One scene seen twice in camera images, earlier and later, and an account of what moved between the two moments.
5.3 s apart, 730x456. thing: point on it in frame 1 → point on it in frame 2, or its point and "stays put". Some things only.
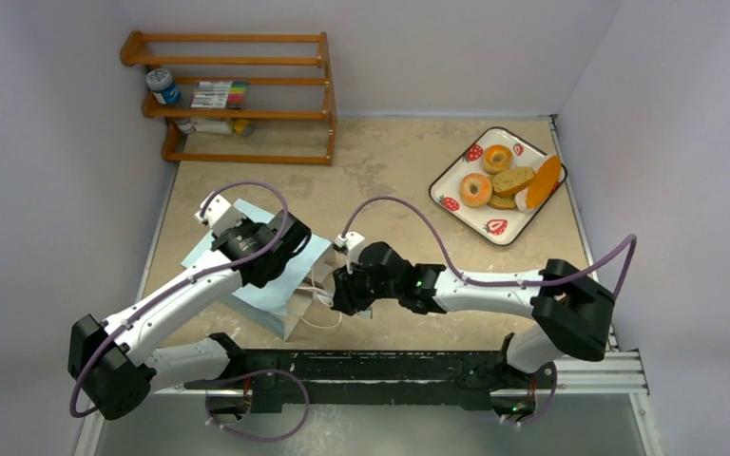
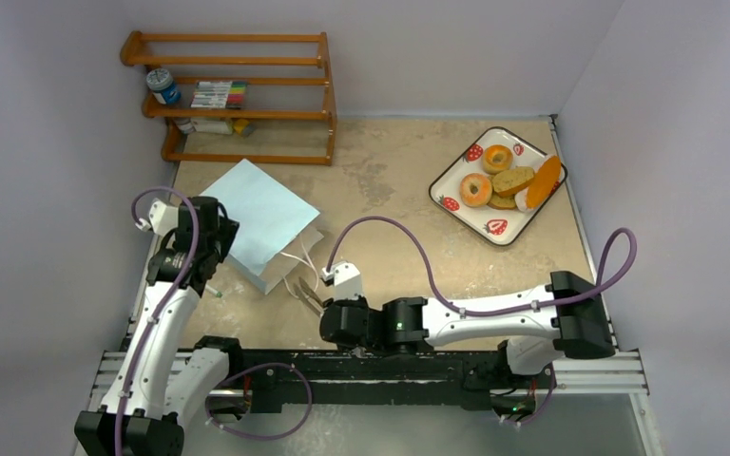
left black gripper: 250,225 → 227,232
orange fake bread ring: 497,159 stays put
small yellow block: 240,124 stays put
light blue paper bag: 280,303 → 276,228
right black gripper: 345,289 → 328,315
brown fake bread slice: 509,180 stays put
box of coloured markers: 220,94 stays put
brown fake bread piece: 504,202 stays put
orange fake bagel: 476,189 stays put
